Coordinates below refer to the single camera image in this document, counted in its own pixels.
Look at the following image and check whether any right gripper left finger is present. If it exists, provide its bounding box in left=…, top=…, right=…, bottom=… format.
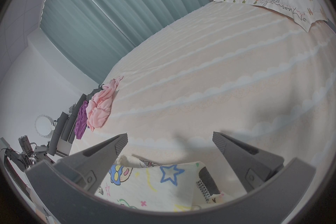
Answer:
left=52, top=133, right=128, bottom=190

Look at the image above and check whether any black chest of drawers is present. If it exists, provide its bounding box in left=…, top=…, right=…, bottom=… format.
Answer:
left=48, top=94, right=88, bottom=158

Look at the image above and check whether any white printed pyjama top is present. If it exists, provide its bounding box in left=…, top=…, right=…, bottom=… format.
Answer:
left=94, top=154, right=235, bottom=213

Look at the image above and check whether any bed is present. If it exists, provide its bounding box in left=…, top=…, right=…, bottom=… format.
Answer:
left=70, top=0, right=336, bottom=208

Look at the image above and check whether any pink garment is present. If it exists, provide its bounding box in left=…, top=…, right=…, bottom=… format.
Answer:
left=86, top=76, right=124, bottom=132

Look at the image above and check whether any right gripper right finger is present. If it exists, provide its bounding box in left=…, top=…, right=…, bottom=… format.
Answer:
left=212, top=131, right=285, bottom=193

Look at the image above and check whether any purple satin garment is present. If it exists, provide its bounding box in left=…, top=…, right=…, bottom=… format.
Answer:
left=74, top=100, right=90, bottom=140

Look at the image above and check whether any black garment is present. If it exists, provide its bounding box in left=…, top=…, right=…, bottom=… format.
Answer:
left=85, top=83, right=106, bottom=100

